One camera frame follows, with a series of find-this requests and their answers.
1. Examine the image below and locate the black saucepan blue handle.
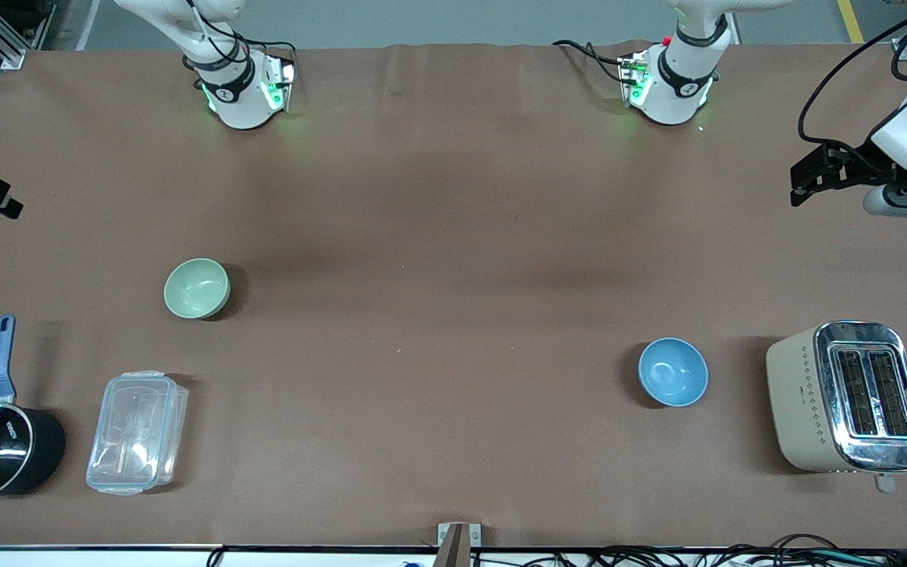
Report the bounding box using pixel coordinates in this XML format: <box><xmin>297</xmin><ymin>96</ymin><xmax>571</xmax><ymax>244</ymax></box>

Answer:
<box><xmin>0</xmin><ymin>314</ymin><xmax>68</xmax><ymax>502</ymax></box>

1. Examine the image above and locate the long black arm cable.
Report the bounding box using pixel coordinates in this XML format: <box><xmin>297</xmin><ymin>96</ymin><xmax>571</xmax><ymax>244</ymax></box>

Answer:
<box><xmin>797</xmin><ymin>0</ymin><xmax>907</xmax><ymax>150</ymax></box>

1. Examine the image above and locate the brown table cover sheet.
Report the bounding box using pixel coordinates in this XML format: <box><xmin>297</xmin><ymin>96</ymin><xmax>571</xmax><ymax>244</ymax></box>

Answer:
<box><xmin>0</xmin><ymin>41</ymin><xmax>907</xmax><ymax>550</ymax></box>

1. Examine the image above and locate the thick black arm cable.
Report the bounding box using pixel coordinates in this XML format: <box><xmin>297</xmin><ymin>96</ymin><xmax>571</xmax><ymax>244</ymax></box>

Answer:
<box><xmin>182</xmin><ymin>0</ymin><xmax>298</xmax><ymax>73</ymax></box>

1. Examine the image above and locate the small metal bracket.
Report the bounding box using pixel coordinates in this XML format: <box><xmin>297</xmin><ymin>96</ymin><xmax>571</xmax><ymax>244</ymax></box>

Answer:
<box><xmin>436</xmin><ymin>522</ymin><xmax>483</xmax><ymax>549</ymax></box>

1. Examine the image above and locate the arm base connector plate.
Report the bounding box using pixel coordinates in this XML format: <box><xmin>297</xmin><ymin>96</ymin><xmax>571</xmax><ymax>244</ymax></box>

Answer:
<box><xmin>263</xmin><ymin>54</ymin><xmax>298</xmax><ymax>113</ymax></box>

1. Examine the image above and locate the brown post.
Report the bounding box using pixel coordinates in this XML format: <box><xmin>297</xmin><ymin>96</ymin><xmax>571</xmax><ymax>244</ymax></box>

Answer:
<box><xmin>436</xmin><ymin>524</ymin><xmax>472</xmax><ymax>567</ymax></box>

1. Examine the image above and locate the beige chrome toaster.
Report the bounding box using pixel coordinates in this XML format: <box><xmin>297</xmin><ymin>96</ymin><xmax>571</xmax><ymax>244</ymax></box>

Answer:
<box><xmin>765</xmin><ymin>320</ymin><xmax>907</xmax><ymax>494</ymax></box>

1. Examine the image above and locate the clear plastic lidded container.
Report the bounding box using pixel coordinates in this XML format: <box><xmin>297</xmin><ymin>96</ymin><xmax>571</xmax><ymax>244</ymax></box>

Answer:
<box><xmin>86</xmin><ymin>370</ymin><xmax>190</xmax><ymax>497</ymax></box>

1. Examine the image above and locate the pale green bowl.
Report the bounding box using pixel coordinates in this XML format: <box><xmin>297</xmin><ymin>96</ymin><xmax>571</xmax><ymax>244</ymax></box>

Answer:
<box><xmin>164</xmin><ymin>258</ymin><xmax>231</xmax><ymax>321</ymax></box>

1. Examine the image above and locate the blue bowl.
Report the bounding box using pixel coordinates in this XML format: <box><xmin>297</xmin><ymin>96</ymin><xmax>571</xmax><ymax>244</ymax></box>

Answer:
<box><xmin>639</xmin><ymin>337</ymin><xmax>710</xmax><ymax>408</ymax></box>

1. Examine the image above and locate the black base cable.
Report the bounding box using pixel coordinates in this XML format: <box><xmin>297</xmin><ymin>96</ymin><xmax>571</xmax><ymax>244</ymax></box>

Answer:
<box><xmin>551</xmin><ymin>39</ymin><xmax>629</xmax><ymax>84</ymax></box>

